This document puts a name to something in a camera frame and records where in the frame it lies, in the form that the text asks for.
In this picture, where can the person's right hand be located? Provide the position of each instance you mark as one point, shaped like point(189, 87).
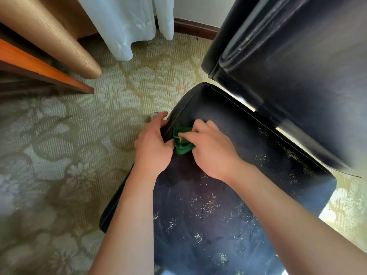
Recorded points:
point(215, 154)

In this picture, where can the person's left hand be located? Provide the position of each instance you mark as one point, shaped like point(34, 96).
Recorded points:
point(152, 151)

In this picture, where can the green cleaning cloth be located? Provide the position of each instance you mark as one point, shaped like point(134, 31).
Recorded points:
point(183, 147)

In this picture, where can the black leather chair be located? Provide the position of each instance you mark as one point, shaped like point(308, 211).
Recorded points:
point(272, 140)

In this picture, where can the person's right forearm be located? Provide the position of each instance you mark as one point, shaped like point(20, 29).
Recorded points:
point(286, 220)

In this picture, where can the person's left forearm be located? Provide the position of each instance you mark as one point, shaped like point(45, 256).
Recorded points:
point(129, 226)

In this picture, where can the dark wooden baseboard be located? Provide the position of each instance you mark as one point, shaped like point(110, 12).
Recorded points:
point(195, 28)

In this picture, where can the white sheer curtain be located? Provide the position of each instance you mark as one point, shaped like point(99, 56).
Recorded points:
point(120, 22)

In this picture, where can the orange wooden table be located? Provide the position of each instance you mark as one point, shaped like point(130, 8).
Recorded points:
point(28, 61)

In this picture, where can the tan curtain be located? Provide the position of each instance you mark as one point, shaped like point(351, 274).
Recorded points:
point(43, 28)

